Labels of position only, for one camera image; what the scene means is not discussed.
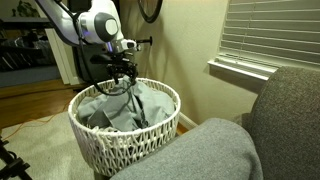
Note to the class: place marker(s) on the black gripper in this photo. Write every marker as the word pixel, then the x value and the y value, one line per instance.
pixel 120 64

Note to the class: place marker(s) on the green blanket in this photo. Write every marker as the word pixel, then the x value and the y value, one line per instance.
pixel 138 108

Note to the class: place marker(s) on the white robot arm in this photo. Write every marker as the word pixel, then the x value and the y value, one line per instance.
pixel 100 24

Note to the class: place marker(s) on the white woven basket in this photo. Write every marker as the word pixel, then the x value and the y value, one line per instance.
pixel 108 152

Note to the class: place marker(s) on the grey fabric couch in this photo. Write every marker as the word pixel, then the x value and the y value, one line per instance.
pixel 278 140

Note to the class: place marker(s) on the black tripod stand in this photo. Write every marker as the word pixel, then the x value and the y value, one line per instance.
pixel 14 165

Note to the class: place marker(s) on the white window blinds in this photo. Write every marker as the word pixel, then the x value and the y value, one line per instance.
pixel 272 33

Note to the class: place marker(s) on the black wall peg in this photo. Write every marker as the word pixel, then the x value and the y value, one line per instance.
pixel 149 41

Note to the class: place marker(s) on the bicycle wheel on wall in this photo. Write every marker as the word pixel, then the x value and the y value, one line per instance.
pixel 150 9

